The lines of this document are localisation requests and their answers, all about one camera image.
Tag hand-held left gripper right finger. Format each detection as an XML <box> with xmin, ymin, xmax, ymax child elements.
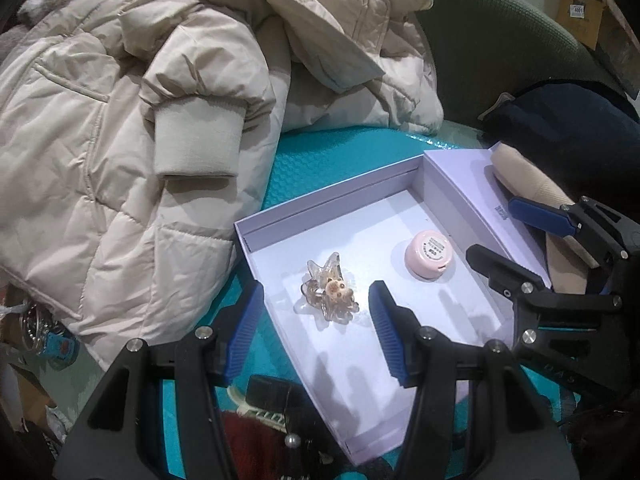
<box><xmin>368</xmin><ymin>280</ymin><xmax>583</xmax><ymax>480</ymax></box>

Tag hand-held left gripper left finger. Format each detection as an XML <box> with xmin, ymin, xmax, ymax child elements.
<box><xmin>52</xmin><ymin>280</ymin><xmax>266</xmax><ymax>480</ymax></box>

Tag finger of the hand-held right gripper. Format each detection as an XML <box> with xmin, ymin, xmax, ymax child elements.
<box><xmin>507</xmin><ymin>195</ymin><xmax>640</xmax><ymax>266</ymax></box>
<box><xmin>465</xmin><ymin>244</ymin><xmax>626</xmax><ymax>321</ymax></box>

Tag amber hair claw clip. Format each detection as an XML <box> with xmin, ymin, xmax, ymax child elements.
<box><xmin>299</xmin><ymin>254</ymin><xmax>361</xmax><ymax>322</ymax></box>

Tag lavender cardboard box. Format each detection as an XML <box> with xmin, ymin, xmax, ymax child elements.
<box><xmin>234</xmin><ymin>147</ymin><xmax>553</xmax><ymax>466</ymax></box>

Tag cream hair claw clip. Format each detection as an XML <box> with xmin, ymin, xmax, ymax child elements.
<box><xmin>235</xmin><ymin>400</ymin><xmax>292</xmax><ymax>423</ymax></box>

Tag red scrunchie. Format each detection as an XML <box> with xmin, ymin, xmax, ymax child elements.
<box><xmin>220</xmin><ymin>407</ymin><xmax>291</xmax><ymax>480</ymax></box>

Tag beige cloth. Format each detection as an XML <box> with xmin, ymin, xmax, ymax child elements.
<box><xmin>489</xmin><ymin>142</ymin><xmax>603</xmax><ymax>293</ymax></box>

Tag black cylinder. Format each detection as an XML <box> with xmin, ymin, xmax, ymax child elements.
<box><xmin>246</xmin><ymin>375</ymin><xmax>292</xmax><ymax>411</ymax></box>

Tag pink round case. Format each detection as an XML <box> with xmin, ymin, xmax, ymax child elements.
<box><xmin>404</xmin><ymin>230</ymin><xmax>452</xmax><ymax>280</ymax></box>

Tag navy cloth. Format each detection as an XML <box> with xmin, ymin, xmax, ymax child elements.
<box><xmin>479</xmin><ymin>80</ymin><xmax>640</xmax><ymax>206</ymax></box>

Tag green sofa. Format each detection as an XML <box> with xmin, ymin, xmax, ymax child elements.
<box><xmin>350</xmin><ymin>0</ymin><xmax>628</xmax><ymax>136</ymax></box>

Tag beige puffer jacket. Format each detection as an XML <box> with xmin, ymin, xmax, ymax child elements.
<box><xmin>0</xmin><ymin>0</ymin><xmax>446</xmax><ymax>371</ymax></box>

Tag blue label tin can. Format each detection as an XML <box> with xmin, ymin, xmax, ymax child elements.
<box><xmin>19</xmin><ymin>305</ymin><xmax>81</xmax><ymax>370</ymax></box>

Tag brown cardboard box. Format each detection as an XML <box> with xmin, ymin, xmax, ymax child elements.
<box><xmin>545</xmin><ymin>0</ymin><xmax>640</xmax><ymax>101</ymax></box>

